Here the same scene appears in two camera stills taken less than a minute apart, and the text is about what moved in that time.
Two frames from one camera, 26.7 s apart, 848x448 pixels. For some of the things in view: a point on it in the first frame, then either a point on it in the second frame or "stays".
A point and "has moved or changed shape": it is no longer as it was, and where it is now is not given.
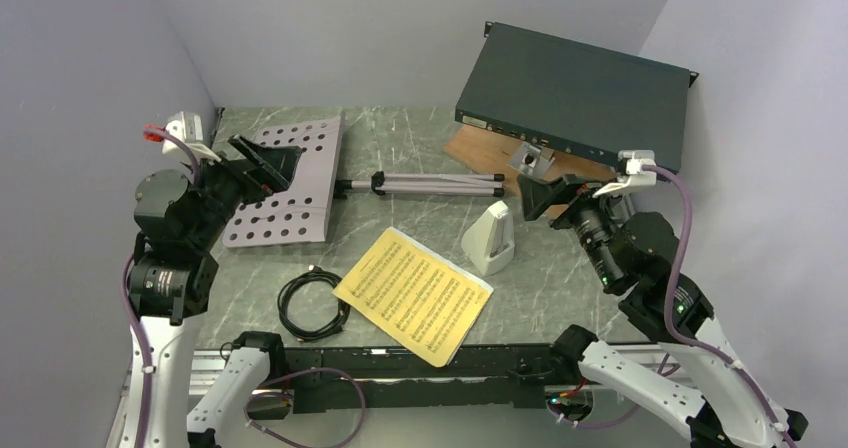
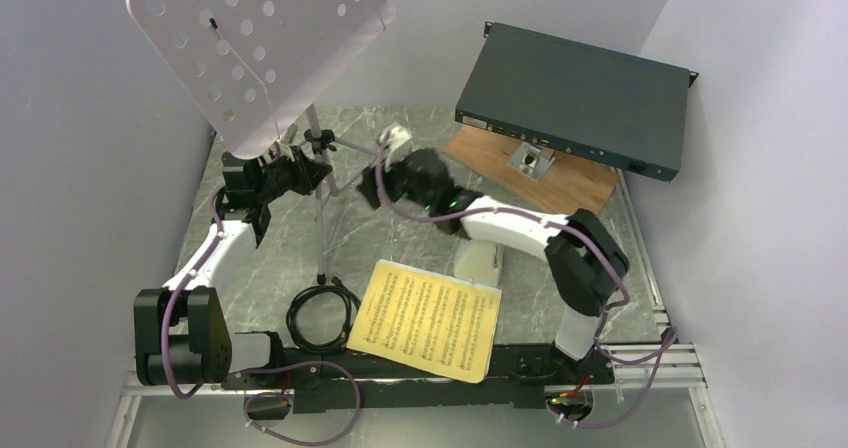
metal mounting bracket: x=532 y=160 stays
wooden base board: x=491 y=152 stays
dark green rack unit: x=579 y=96 stays
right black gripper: x=536 y=195 → x=369 y=187
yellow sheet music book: x=418 y=296 has moved or changed shape
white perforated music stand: x=304 y=211 → x=250 y=42
